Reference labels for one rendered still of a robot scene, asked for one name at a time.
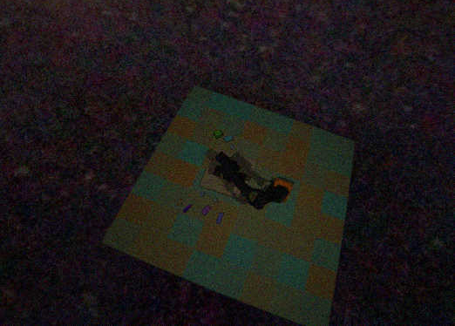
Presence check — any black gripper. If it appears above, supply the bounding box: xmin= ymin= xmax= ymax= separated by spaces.
xmin=214 ymin=166 xmax=247 ymax=182

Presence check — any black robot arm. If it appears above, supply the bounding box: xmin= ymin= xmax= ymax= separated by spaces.
xmin=215 ymin=152 xmax=289 ymax=209

